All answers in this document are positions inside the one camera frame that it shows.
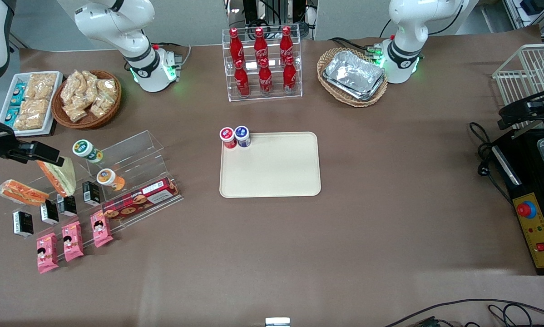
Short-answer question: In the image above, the looped black cable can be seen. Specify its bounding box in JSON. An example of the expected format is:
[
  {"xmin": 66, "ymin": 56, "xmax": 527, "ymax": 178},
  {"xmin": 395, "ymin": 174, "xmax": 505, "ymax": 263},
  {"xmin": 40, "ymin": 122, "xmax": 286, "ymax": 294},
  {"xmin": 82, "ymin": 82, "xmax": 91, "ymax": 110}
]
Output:
[{"xmin": 487, "ymin": 303, "xmax": 535, "ymax": 327}]

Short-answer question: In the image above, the pink snack packet cartoon girl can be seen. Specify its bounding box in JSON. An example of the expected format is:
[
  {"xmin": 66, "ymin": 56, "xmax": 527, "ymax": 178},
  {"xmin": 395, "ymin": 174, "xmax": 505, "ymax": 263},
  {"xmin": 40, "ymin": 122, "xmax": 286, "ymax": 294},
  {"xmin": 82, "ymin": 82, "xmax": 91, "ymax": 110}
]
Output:
[
  {"xmin": 36, "ymin": 232, "xmax": 59, "ymax": 274},
  {"xmin": 90, "ymin": 210, "xmax": 114, "ymax": 248},
  {"xmin": 61, "ymin": 221, "xmax": 85, "ymax": 263}
]

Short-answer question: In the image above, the long black cable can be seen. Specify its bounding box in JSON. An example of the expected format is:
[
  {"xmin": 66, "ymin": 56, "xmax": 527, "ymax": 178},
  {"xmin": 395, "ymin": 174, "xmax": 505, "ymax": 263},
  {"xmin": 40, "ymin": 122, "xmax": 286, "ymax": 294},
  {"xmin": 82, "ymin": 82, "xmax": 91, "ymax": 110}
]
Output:
[{"xmin": 383, "ymin": 298, "xmax": 544, "ymax": 327}]

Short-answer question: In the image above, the black equipment stand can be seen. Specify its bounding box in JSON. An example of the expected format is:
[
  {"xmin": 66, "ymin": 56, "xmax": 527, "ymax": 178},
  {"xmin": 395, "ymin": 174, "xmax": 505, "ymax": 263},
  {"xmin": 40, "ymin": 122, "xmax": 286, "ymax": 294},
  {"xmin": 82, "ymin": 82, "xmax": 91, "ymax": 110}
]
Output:
[{"xmin": 227, "ymin": 0, "xmax": 319, "ymax": 40}]

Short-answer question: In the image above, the wrapped triangle sandwich white bread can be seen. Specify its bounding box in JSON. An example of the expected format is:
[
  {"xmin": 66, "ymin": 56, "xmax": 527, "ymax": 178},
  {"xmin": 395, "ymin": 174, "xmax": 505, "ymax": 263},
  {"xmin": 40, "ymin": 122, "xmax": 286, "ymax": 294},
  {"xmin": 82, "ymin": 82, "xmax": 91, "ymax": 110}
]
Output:
[{"xmin": 40, "ymin": 157, "xmax": 77, "ymax": 198}]

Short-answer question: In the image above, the white rectangular plastic tray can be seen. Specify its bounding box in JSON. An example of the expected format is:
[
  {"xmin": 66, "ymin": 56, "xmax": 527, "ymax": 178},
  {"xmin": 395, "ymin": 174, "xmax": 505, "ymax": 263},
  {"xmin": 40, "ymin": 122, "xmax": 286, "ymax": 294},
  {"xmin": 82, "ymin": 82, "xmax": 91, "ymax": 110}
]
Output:
[{"xmin": 0, "ymin": 71, "xmax": 64, "ymax": 138}]

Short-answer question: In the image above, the beige plastic serving tray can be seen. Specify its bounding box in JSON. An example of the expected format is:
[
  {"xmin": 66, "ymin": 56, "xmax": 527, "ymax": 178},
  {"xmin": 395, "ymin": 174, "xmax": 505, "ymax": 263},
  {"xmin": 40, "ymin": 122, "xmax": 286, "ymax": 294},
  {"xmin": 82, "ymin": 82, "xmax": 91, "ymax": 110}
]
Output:
[{"xmin": 219, "ymin": 131, "xmax": 322, "ymax": 199}]

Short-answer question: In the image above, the aluminium foil tray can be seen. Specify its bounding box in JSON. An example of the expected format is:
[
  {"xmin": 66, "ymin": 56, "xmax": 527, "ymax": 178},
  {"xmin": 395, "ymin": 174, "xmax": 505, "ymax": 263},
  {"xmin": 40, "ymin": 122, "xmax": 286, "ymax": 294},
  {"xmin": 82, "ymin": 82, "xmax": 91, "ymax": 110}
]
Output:
[
  {"xmin": 324, "ymin": 50, "xmax": 386, "ymax": 97},
  {"xmin": 322, "ymin": 73, "xmax": 386, "ymax": 102}
]

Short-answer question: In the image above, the dark brown wicker basket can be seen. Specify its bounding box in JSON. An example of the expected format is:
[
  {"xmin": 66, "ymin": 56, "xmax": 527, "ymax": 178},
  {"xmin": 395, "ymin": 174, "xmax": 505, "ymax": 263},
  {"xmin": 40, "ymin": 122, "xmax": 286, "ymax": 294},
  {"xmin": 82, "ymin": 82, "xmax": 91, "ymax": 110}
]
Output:
[{"xmin": 51, "ymin": 69, "xmax": 122, "ymax": 130}]

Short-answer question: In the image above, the black power cable with plug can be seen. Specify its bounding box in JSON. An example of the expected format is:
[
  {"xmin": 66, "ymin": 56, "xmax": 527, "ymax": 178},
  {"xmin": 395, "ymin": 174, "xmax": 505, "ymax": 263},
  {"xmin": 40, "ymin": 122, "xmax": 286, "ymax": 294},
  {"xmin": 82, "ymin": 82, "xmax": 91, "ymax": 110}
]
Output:
[{"xmin": 469, "ymin": 121, "xmax": 514, "ymax": 206}]

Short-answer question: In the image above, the clear bag of rice crackers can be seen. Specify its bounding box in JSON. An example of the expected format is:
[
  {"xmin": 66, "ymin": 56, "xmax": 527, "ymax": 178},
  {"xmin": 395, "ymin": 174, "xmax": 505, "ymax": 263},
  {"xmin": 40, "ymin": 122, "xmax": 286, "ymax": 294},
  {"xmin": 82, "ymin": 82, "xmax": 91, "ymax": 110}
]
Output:
[
  {"xmin": 13, "ymin": 99, "xmax": 50, "ymax": 132},
  {"xmin": 24, "ymin": 73, "xmax": 58, "ymax": 101}
]

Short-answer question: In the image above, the small black carton box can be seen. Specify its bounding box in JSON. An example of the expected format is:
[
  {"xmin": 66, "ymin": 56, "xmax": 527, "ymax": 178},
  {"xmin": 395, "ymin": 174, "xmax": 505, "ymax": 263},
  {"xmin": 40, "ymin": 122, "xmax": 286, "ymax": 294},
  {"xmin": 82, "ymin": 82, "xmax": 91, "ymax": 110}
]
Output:
[
  {"xmin": 81, "ymin": 180, "xmax": 101, "ymax": 205},
  {"xmin": 12, "ymin": 211, "xmax": 34, "ymax": 238},
  {"xmin": 39, "ymin": 198, "xmax": 60, "ymax": 226},
  {"xmin": 57, "ymin": 195, "xmax": 78, "ymax": 217}
]

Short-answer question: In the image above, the small jar with orange cap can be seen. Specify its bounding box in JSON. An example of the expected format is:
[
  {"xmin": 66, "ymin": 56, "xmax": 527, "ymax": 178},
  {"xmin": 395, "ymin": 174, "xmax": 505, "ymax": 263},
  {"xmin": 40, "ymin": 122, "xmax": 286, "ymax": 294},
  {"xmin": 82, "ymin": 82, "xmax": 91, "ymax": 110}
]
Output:
[{"xmin": 96, "ymin": 168, "xmax": 126, "ymax": 192}]

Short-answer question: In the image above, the grey arm base connector box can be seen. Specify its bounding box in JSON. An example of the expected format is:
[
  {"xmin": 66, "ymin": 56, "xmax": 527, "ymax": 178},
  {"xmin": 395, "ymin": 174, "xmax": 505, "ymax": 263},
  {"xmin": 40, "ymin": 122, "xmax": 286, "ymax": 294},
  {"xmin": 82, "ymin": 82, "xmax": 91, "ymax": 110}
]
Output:
[{"xmin": 164, "ymin": 49, "xmax": 184, "ymax": 69}]

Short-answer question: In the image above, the light wicker basket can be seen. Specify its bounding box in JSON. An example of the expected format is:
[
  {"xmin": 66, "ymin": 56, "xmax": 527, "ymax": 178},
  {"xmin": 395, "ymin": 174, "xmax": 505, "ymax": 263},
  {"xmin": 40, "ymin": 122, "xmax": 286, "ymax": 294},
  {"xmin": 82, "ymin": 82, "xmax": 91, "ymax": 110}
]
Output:
[{"xmin": 317, "ymin": 47, "xmax": 389, "ymax": 109}]

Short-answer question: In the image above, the red emergency stop button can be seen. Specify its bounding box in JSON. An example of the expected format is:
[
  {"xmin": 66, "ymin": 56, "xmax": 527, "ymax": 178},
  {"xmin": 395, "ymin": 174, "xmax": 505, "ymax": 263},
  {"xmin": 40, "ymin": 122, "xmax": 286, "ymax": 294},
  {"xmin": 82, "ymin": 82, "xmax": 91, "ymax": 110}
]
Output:
[{"xmin": 517, "ymin": 201, "xmax": 537, "ymax": 220}]

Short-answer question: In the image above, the silver machine bar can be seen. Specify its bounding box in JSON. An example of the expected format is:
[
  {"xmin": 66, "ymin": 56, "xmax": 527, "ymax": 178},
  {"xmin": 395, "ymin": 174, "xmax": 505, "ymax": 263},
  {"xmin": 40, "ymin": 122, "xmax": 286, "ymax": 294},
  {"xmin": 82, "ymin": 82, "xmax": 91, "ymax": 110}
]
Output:
[{"xmin": 491, "ymin": 144, "xmax": 523, "ymax": 186}]

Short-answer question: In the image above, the yellow control panel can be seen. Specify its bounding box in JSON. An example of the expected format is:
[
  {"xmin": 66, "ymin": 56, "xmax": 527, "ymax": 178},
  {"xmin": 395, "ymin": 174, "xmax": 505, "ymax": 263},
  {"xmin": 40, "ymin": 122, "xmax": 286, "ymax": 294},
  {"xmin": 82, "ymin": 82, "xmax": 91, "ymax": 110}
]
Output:
[{"xmin": 512, "ymin": 193, "xmax": 544, "ymax": 269}]

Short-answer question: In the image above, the red tartan shortbread box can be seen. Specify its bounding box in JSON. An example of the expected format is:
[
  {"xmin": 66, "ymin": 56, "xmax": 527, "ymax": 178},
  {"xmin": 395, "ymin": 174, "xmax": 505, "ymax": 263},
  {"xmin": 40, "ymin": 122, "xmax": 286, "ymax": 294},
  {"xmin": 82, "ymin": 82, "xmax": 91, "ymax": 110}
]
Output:
[{"xmin": 101, "ymin": 178, "xmax": 181, "ymax": 220}]

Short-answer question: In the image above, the small jar with red cap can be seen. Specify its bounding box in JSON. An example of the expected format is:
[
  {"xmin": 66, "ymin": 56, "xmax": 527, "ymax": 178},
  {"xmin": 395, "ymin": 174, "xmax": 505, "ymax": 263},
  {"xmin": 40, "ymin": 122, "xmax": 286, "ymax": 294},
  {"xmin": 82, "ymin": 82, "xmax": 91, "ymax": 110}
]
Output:
[{"xmin": 219, "ymin": 127, "xmax": 237, "ymax": 149}]

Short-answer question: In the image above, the aluminium frame shelf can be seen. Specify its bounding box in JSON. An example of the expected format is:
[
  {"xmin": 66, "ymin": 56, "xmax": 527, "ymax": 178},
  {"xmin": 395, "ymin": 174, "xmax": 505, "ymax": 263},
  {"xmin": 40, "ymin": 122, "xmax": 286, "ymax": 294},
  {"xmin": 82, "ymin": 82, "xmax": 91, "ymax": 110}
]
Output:
[{"xmin": 501, "ymin": 0, "xmax": 544, "ymax": 33}]

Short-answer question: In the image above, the black sealing machine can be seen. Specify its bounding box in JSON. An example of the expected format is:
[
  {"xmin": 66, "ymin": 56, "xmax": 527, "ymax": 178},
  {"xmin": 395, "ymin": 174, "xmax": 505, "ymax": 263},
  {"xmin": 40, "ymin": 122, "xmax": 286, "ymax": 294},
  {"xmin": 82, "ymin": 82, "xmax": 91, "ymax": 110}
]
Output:
[{"xmin": 489, "ymin": 126, "xmax": 544, "ymax": 277}]

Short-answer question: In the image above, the small jar with green cap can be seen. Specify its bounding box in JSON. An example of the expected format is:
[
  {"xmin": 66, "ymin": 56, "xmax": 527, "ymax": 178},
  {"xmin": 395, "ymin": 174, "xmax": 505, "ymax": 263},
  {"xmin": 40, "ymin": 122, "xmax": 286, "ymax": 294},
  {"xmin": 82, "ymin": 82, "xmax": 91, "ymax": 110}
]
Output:
[{"xmin": 72, "ymin": 139, "xmax": 104, "ymax": 164}]

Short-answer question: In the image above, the small jar with blue cap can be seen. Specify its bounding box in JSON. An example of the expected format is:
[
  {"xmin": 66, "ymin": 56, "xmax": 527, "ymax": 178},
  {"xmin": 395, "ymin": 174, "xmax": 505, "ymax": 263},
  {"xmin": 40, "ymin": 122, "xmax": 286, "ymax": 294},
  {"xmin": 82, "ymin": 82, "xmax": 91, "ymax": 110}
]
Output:
[{"xmin": 234, "ymin": 125, "xmax": 252, "ymax": 149}]

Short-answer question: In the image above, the white wire basket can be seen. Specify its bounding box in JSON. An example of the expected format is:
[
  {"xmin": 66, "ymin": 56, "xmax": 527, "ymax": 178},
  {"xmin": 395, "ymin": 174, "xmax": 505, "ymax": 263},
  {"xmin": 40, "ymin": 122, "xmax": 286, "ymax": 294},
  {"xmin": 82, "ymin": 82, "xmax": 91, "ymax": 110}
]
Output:
[{"xmin": 492, "ymin": 43, "xmax": 544, "ymax": 130}]

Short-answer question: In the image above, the sandwich with orange crust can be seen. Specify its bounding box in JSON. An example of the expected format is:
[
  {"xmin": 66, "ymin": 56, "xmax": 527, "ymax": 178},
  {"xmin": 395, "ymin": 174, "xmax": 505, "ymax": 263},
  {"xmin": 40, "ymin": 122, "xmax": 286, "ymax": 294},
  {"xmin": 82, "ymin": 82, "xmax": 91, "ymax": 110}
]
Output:
[{"xmin": 0, "ymin": 179, "xmax": 50, "ymax": 208}]

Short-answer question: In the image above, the black cable with green connectors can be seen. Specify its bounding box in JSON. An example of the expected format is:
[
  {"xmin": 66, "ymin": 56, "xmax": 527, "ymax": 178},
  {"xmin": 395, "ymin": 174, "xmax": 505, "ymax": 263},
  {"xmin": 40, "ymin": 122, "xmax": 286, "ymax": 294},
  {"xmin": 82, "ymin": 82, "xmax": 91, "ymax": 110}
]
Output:
[{"xmin": 328, "ymin": 36, "xmax": 384, "ymax": 59}]

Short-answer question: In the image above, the clear acrylic bottle rack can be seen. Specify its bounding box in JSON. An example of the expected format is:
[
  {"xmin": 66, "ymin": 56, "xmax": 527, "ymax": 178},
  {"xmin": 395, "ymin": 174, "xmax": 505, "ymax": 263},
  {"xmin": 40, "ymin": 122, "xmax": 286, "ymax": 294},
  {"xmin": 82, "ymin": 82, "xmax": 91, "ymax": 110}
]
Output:
[{"xmin": 222, "ymin": 25, "xmax": 303, "ymax": 103}]

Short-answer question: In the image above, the red cola bottle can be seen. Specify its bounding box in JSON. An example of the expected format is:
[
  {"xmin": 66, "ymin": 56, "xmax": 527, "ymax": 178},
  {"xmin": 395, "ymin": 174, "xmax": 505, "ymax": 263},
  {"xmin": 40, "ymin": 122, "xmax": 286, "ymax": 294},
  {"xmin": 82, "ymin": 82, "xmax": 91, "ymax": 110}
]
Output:
[
  {"xmin": 229, "ymin": 28, "xmax": 245, "ymax": 65},
  {"xmin": 282, "ymin": 55, "xmax": 298, "ymax": 94},
  {"xmin": 234, "ymin": 59, "xmax": 251, "ymax": 98},
  {"xmin": 258, "ymin": 58, "xmax": 274, "ymax": 95},
  {"xmin": 253, "ymin": 27, "xmax": 269, "ymax": 64},
  {"xmin": 279, "ymin": 25, "xmax": 294, "ymax": 62}
]

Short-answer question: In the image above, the small teal snack packet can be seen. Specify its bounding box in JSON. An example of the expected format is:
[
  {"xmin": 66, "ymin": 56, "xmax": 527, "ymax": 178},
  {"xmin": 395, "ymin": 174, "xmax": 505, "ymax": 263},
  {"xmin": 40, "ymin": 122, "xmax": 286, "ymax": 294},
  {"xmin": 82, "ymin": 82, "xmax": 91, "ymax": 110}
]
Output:
[
  {"xmin": 4, "ymin": 107, "xmax": 21, "ymax": 128},
  {"xmin": 10, "ymin": 82, "xmax": 27, "ymax": 106}
]

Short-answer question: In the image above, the clear acrylic stepped display stand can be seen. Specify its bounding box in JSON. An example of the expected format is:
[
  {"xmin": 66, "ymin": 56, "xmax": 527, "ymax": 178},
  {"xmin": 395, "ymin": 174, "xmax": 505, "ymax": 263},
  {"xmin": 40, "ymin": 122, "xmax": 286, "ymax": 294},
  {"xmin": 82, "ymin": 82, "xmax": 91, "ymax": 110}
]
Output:
[{"xmin": 1, "ymin": 130, "xmax": 184, "ymax": 262}]

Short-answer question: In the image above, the clear bag of puffed snacks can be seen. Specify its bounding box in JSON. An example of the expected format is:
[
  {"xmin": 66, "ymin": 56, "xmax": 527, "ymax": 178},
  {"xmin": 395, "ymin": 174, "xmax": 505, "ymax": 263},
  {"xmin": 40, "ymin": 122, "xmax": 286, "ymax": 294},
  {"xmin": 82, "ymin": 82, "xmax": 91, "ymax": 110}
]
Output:
[
  {"xmin": 60, "ymin": 73, "xmax": 84, "ymax": 103},
  {"xmin": 63, "ymin": 104, "xmax": 89, "ymax": 124},
  {"xmin": 81, "ymin": 70, "xmax": 99, "ymax": 91},
  {"xmin": 96, "ymin": 78, "xmax": 119, "ymax": 96},
  {"xmin": 74, "ymin": 89, "xmax": 95, "ymax": 109},
  {"xmin": 89, "ymin": 93, "xmax": 116, "ymax": 119}
]

